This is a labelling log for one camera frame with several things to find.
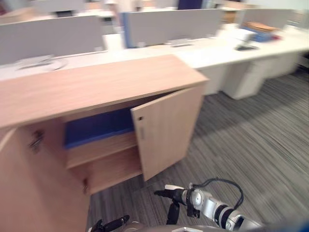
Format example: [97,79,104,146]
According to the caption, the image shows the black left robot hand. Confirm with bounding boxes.
[88,214,131,232]

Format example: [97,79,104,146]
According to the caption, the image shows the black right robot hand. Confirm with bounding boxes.
[154,185,189,226]

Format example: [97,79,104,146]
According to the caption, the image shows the blue folder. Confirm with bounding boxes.
[63,108,135,149]

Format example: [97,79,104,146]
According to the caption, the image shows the wooden cabinet shelf board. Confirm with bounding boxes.
[66,131,141,170]

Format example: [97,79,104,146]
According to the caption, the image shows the plain wooden cabinet door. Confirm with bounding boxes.
[0,127,90,232]

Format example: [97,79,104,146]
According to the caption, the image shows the light wooden office cabinet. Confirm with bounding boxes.
[0,54,210,232]

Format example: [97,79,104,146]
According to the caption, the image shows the long white office desk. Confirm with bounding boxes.
[0,30,309,82]

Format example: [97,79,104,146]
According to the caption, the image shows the grey robot torso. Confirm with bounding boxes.
[120,221,219,232]

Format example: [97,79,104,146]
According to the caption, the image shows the black flat desk item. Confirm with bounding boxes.
[236,44,257,52]

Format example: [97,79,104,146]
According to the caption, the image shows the grey partition with blue edge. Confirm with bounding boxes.
[122,8,223,48]

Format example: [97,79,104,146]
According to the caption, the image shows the white box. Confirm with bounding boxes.
[217,24,254,44]

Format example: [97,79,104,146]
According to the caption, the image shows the grey papers on desk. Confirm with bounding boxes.
[14,55,69,71]

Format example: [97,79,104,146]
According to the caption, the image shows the blue box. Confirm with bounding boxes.
[250,30,274,42]

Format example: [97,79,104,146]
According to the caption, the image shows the cardboard box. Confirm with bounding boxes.
[221,11,239,23]

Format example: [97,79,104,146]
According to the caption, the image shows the dark blue panel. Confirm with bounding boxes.
[178,0,203,10]

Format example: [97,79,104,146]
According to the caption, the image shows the grey desk partition panel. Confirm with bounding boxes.
[243,9,294,29]
[0,15,106,65]

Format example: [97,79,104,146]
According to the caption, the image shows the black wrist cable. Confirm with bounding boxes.
[189,178,244,210]

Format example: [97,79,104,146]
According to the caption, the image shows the wooden cabinet door with handle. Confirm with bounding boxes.
[130,84,205,182]

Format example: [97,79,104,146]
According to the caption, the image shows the white drawer pedestal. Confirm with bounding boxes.
[197,64,229,96]
[224,59,267,100]

